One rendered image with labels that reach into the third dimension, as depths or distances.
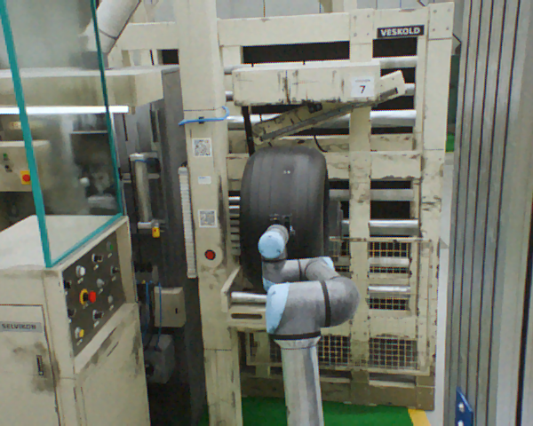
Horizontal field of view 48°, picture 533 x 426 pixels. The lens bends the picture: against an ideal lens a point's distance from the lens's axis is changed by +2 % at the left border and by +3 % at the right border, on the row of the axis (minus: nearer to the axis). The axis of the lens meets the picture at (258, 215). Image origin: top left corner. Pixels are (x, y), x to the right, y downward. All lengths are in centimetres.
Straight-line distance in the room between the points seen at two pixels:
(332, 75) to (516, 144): 165
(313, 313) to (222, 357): 126
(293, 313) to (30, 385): 102
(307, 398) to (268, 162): 104
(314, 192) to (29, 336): 106
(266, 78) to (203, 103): 34
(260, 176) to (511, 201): 140
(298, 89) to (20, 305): 133
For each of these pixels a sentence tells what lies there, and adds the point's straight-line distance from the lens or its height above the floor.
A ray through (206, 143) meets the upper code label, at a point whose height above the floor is 153.
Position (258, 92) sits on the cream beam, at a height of 169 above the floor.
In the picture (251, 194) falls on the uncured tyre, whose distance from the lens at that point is 214.
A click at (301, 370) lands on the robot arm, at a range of 143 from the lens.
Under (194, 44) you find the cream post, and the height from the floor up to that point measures 189.
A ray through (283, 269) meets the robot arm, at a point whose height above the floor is 123.
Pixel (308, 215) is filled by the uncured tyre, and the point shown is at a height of 129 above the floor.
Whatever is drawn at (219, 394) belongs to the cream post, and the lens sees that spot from 273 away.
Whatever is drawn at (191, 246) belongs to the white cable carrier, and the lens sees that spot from 245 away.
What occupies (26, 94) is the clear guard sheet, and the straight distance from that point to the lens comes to 181.
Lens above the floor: 191
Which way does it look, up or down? 17 degrees down
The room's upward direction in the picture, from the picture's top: 3 degrees counter-clockwise
